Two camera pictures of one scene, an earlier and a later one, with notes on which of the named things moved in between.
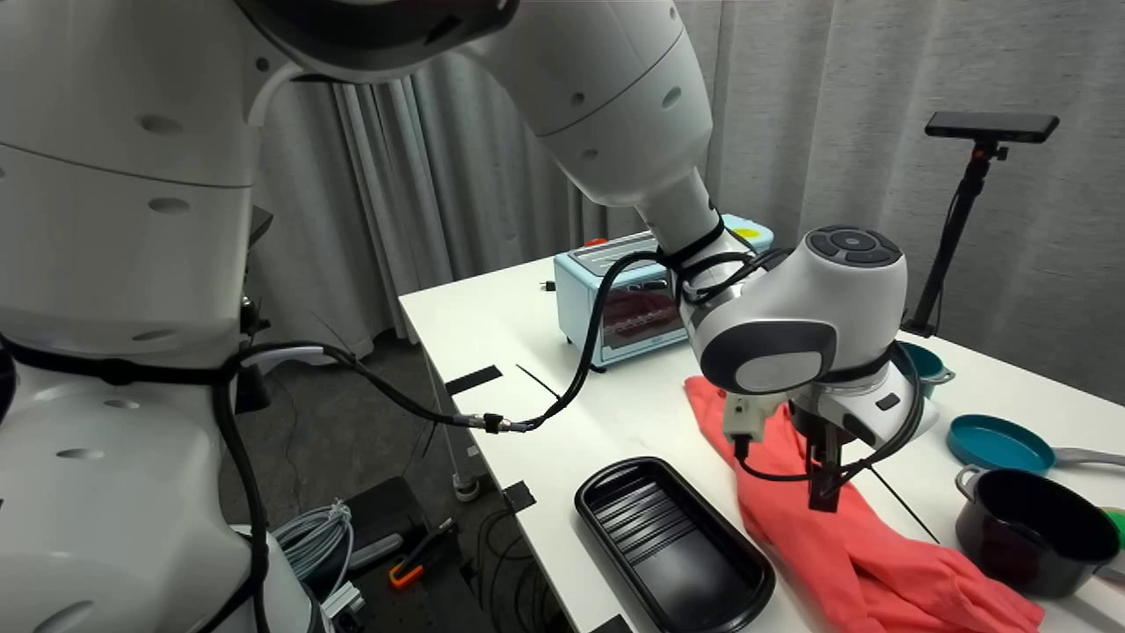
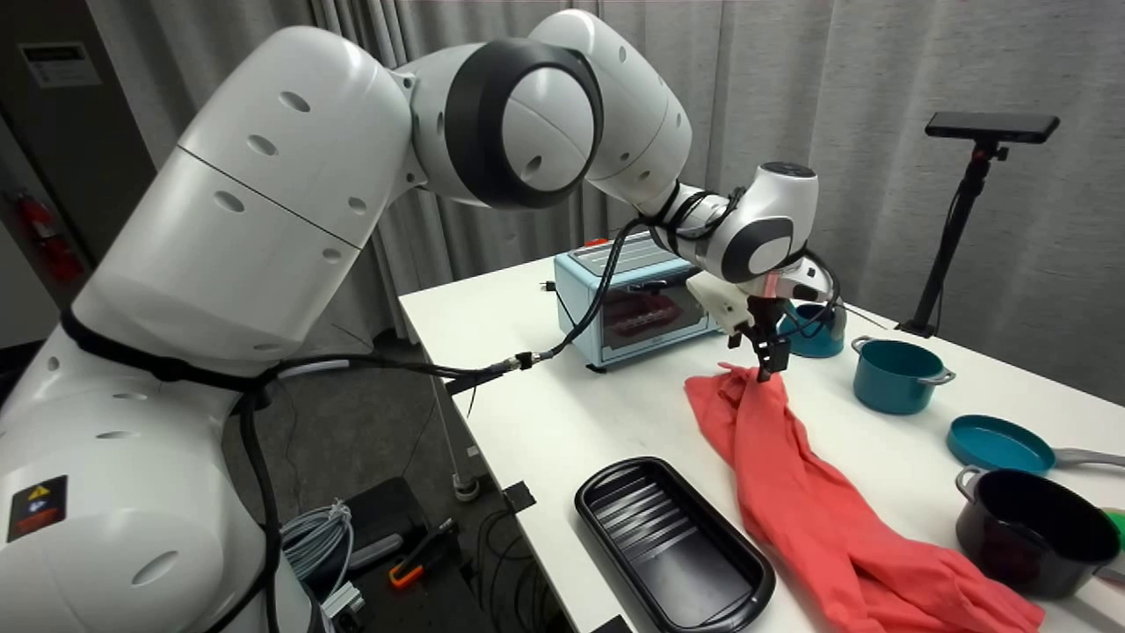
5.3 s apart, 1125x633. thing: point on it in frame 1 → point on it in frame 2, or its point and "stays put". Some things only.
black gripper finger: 824,467 → 765,331
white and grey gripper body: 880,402 → 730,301
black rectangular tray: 669,554 stays put
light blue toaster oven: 645,301 stays put
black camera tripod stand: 990,147 stays put
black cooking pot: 1032,533 stays put
